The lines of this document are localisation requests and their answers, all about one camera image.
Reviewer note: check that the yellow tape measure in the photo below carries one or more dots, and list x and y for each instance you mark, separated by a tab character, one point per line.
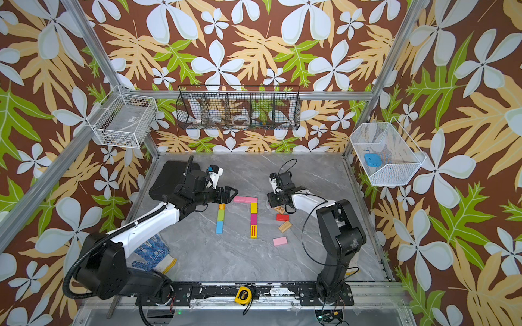
244	296

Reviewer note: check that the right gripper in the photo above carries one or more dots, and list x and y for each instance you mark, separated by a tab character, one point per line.
271	198

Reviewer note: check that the patterned wooden block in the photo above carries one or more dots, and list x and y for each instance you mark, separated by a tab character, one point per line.
280	210

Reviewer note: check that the tan wooden block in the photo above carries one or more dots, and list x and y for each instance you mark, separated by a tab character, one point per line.
285	226

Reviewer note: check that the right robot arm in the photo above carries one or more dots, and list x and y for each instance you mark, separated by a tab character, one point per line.
340	230

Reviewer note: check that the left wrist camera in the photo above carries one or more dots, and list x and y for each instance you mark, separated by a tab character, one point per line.
214	173

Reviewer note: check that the pink block top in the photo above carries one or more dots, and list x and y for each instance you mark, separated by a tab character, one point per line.
240	199

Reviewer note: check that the green block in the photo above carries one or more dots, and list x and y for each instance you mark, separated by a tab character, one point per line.
221	215

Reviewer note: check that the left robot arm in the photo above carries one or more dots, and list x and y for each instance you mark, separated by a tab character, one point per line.
101	269

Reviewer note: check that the white wire basket right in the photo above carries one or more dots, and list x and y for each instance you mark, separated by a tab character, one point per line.
401	156

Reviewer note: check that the blue block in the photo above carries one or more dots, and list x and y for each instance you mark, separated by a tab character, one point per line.
219	227

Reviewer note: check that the black wire basket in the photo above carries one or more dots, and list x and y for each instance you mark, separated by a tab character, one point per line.
238	107

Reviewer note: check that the white wire basket left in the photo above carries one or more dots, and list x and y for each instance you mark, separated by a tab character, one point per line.
123	119

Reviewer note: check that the blue knit glove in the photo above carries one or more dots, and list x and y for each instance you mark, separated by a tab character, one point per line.
154	255

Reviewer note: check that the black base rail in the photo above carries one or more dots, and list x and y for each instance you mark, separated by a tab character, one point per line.
294	293

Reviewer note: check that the blue object in basket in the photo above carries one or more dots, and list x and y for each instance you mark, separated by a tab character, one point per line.
373	160

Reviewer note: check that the light pink block bottom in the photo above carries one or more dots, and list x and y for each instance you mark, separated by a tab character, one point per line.
280	241

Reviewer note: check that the yellow red striped block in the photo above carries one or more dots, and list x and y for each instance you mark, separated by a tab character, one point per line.
253	231

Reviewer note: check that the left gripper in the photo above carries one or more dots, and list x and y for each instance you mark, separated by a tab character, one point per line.
227	198

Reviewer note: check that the black plastic case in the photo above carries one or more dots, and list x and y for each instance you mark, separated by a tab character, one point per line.
163	188

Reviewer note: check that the white wire basket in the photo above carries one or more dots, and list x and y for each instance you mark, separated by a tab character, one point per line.
401	156
123	119

